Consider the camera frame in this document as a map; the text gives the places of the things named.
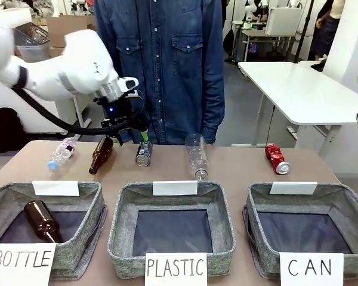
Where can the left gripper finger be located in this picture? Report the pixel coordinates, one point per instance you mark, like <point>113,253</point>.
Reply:
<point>120,140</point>
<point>144,136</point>

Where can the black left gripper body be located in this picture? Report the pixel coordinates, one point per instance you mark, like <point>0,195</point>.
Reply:
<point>122,114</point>

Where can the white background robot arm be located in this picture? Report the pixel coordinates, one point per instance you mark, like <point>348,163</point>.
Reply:
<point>252,10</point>

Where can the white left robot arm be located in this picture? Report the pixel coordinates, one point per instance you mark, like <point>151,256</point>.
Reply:
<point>77,68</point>

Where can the dark aluminium can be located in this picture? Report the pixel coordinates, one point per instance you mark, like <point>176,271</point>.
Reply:
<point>143,155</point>

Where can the crushed red soda can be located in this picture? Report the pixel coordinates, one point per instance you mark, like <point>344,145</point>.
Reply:
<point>276,158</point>

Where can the grey fabric basket plastic label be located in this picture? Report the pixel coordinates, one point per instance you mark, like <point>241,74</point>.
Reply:
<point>122,238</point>

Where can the grey fabric basket bottle label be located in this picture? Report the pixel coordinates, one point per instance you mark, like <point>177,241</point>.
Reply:
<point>77,247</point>

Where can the grey fabric basket can label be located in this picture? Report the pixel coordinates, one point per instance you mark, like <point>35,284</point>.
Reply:
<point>256,238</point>

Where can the white paper sign CAN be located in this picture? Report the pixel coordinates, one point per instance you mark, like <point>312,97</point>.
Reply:
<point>311,268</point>

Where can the brown glass bottle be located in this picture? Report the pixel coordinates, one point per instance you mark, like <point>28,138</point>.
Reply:
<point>41,219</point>
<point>101,156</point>

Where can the white table leg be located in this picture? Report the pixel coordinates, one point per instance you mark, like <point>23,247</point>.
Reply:
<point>81,111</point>

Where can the clear capless plastic bottle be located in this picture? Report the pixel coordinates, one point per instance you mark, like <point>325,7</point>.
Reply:
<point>197,156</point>

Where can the clear plastic water bottle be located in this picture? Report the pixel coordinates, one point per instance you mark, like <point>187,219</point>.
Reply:
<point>62,153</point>

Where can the blank white card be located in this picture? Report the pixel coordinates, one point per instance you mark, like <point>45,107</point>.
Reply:
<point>293,188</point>
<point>56,188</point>
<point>175,188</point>

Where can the person in denim shirt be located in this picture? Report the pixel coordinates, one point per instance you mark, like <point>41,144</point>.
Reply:
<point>167,74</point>

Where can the background person dark clothes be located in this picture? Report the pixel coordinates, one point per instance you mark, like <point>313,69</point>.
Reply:
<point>323,32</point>

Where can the white desk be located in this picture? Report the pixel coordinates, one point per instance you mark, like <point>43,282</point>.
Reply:
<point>301,92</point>

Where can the white power strip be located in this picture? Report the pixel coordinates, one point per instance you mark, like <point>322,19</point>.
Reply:
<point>291,130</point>

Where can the black tripod pole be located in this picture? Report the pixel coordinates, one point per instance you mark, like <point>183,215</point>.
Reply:
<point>301,32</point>

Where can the white box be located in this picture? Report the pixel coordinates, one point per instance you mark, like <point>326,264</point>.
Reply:
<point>283,21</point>

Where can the brown cardboard box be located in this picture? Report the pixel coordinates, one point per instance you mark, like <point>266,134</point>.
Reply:
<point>59,29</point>

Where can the background work table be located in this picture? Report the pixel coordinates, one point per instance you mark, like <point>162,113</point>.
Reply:
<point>265,37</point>

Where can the clear plastic crate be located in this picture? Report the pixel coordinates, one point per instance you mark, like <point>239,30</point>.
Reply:
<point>32,44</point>

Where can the black backpack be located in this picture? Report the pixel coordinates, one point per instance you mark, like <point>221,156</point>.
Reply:
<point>3,128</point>

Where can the black hanging bag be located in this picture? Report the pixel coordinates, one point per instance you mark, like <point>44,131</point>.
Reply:
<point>228,41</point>

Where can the white paper sign PLASTIC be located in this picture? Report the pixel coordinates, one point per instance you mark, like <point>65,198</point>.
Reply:
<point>176,268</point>

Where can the white paper sign BOTTLE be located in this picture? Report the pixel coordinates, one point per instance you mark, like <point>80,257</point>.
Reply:
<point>21,265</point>

